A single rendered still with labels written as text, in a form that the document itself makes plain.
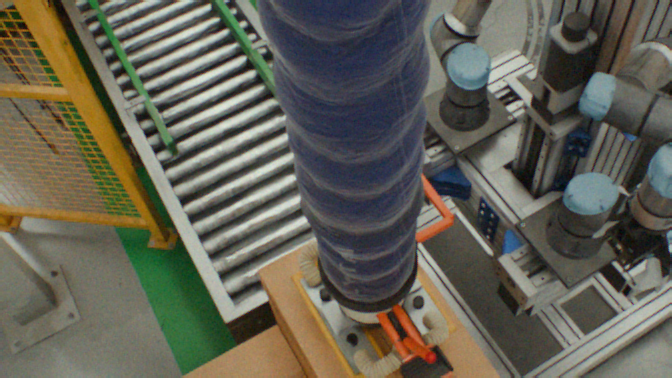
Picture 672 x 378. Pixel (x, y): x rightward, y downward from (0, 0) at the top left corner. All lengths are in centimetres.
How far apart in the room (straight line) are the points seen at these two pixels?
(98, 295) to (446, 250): 147
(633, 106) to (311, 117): 52
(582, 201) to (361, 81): 98
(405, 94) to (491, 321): 185
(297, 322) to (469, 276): 103
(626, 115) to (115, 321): 243
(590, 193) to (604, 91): 62
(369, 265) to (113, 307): 194
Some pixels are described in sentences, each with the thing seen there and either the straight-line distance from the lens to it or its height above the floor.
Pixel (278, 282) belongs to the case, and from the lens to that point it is 209.
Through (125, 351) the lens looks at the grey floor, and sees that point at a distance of 318.
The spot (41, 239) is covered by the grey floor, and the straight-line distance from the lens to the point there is 357.
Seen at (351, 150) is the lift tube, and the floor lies 191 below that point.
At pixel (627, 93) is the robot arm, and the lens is 129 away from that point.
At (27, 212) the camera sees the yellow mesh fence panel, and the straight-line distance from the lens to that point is 349.
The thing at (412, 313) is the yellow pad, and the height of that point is 108.
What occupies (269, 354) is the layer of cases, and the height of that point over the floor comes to 54.
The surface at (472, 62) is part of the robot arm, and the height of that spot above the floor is 126.
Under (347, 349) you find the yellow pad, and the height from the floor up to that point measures 108.
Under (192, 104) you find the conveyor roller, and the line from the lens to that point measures 302.
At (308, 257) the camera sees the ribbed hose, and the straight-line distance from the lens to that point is 190.
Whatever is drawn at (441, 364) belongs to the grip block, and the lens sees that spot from 171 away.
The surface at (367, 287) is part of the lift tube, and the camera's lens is 157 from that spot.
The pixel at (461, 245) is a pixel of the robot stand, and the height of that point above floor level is 21.
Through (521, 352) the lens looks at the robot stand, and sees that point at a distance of 280.
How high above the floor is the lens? 282
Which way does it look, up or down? 58 degrees down
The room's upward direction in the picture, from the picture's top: 8 degrees counter-clockwise
